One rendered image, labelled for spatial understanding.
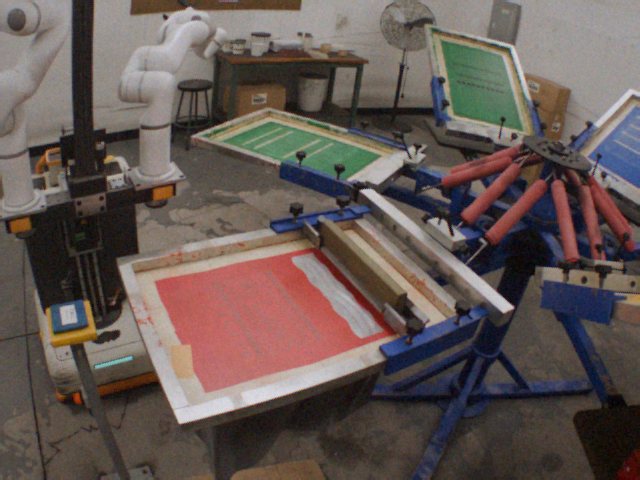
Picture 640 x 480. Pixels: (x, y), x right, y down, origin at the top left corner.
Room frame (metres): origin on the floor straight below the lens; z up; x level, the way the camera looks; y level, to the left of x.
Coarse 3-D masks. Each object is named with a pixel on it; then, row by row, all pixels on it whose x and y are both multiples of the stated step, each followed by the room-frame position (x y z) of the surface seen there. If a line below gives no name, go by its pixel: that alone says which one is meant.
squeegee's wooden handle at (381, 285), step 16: (336, 240) 1.15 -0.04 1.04; (352, 240) 1.14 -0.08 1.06; (336, 256) 1.15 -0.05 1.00; (352, 256) 1.09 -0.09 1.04; (368, 256) 1.07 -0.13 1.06; (352, 272) 1.08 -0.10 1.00; (368, 272) 1.03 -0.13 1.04; (384, 272) 1.01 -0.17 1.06; (368, 288) 1.02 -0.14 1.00; (384, 288) 0.97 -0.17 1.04; (400, 288) 0.95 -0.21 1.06; (400, 304) 0.94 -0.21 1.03
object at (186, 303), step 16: (272, 256) 1.17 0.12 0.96; (288, 256) 1.18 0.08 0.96; (320, 256) 1.20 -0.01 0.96; (208, 272) 1.04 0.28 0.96; (224, 272) 1.06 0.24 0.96; (240, 272) 1.07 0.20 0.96; (288, 272) 1.10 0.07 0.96; (336, 272) 1.13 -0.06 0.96; (160, 288) 0.94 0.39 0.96; (176, 288) 0.95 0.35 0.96; (192, 288) 0.96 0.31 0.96; (288, 288) 1.03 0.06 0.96; (304, 288) 1.04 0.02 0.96; (176, 304) 0.89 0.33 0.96; (192, 304) 0.90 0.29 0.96; (208, 304) 0.91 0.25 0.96; (176, 320) 0.83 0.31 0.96; (192, 320) 0.84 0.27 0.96; (208, 320) 0.86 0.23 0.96
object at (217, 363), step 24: (312, 312) 0.95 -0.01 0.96; (336, 312) 0.96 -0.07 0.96; (192, 336) 0.79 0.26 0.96; (216, 336) 0.81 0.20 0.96; (336, 336) 0.87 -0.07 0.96; (384, 336) 0.89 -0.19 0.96; (192, 360) 0.71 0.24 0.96; (216, 360) 0.73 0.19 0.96; (240, 360) 0.74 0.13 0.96; (264, 360) 0.76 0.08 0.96; (288, 360) 0.77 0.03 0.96; (312, 360) 0.78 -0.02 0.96; (216, 384) 0.66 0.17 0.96
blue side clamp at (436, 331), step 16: (448, 320) 0.93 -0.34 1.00; (464, 320) 0.93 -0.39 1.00; (416, 336) 0.85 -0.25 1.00; (432, 336) 0.85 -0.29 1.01; (448, 336) 0.87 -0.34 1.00; (464, 336) 0.91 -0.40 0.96; (384, 352) 0.79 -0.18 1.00; (400, 352) 0.78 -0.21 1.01; (416, 352) 0.81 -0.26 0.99; (432, 352) 0.85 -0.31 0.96; (400, 368) 0.79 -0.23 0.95
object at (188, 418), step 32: (352, 224) 1.38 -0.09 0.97; (128, 256) 1.00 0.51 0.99; (160, 256) 1.03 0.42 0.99; (192, 256) 1.08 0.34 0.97; (384, 256) 1.24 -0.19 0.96; (128, 288) 0.87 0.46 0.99; (416, 288) 1.11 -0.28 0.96; (160, 352) 0.68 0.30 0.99; (160, 384) 0.61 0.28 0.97; (288, 384) 0.66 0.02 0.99; (320, 384) 0.68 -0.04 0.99; (192, 416) 0.53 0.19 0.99; (224, 416) 0.56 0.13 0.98
